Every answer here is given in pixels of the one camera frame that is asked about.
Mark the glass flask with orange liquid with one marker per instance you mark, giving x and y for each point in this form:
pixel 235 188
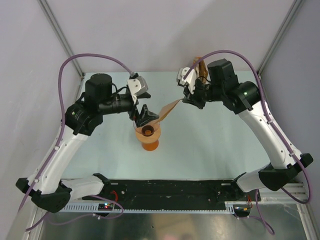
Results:
pixel 150 146

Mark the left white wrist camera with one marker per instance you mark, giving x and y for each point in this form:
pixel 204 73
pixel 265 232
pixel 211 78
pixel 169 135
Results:
pixel 137 86

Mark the orange coffee filter package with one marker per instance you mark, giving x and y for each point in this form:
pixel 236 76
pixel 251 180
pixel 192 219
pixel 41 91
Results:
pixel 202 72

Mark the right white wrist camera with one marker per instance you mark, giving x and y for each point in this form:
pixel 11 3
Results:
pixel 186 77

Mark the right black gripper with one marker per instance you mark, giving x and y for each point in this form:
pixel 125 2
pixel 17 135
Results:
pixel 189 98

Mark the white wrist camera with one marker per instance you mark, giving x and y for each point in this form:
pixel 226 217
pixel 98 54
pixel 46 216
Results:
pixel 137 86
pixel 186 77

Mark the brown paper coffee filter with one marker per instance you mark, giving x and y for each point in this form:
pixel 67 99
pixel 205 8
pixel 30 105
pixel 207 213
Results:
pixel 165 110

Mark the left aluminium frame post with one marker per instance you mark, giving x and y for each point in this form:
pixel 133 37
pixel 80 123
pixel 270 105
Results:
pixel 52 20

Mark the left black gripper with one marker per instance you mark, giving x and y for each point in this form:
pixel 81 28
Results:
pixel 145 116

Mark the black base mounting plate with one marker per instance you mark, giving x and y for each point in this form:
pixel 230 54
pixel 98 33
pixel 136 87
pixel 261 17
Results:
pixel 175 194

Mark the grey slotted cable duct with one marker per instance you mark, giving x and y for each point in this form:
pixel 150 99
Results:
pixel 105 207

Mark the aluminium frame post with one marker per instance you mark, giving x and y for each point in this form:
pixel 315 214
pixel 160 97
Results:
pixel 280 34
pixel 52 20

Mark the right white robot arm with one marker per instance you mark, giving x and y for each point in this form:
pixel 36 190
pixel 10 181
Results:
pixel 245 101

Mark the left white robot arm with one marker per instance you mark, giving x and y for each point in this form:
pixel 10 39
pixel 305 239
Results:
pixel 101 97

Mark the right aluminium frame post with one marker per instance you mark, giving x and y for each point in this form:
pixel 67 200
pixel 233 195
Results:
pixel 280 34

